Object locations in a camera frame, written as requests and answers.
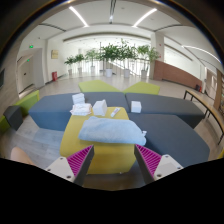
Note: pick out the green left rear ottoman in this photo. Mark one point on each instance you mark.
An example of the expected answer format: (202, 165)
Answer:
(96, 86)

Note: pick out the wooden bench black frame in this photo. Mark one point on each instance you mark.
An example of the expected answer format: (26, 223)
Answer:
(209, 111)

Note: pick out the yellow wall notice board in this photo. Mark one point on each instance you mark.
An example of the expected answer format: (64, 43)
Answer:
(54, 54)

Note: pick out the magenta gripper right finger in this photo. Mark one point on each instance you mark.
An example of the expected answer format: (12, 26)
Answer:
(154, 166)

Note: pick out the dark grey cube stool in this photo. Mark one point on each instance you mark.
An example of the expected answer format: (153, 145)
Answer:
(13, 116)

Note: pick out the grey right rear ottoman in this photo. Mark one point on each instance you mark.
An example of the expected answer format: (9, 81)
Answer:
(156, 104)

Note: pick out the white folded cloth stack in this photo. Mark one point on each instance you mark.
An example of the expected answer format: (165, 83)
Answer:
(78, 98)

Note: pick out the white remote control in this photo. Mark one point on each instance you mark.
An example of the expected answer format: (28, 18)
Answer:
(116, 110)

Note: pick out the small white box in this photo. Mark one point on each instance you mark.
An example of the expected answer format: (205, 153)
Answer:
(136, 107)

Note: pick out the green bench at left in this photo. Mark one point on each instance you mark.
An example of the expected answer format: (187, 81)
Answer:
(25, 103)

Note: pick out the grey right front ottoman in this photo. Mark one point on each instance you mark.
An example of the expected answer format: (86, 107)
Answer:
(168, 134)

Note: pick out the green ottoman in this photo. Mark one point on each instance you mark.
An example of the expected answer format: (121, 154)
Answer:
(143, 88)
(96, 86)

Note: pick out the yellow hexagonal ottoman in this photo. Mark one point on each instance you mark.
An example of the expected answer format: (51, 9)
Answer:
(107, 159)

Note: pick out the green right rear ottoman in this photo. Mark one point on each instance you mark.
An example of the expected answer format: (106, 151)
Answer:
(143, 88)

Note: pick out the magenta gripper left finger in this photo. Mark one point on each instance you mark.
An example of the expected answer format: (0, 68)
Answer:
(74, 167)

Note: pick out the potted plant far right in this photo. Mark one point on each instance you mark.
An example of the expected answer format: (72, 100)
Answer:
(146, 55)

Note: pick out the light blue towel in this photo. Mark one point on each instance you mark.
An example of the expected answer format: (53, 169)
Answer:
(106, 130)

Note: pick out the beige round chair edge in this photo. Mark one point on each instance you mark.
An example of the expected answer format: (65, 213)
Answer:
(18, 155)

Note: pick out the white patterned folded cloth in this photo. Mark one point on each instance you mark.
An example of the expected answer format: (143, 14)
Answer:
(81, 109)

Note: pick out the red fire extinguisher box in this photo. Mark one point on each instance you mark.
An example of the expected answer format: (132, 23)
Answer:
(54, 76)

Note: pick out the grey left ottoman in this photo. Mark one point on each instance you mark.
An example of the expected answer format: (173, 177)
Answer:
(53, 111)

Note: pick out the potted plant centre right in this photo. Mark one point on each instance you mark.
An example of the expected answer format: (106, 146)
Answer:
(126, 53)

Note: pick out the potted plant white pot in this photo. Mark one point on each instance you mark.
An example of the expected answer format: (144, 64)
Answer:
(109, 54)

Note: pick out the white tissue box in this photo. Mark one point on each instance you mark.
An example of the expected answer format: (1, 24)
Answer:
(100, 108)

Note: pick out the potted plant far left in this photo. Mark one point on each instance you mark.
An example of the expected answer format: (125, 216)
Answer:
(70, 62)

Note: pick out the grey ottoman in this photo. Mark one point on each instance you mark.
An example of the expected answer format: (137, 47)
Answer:
(168, 134)
(156, 104)
(53, 111)

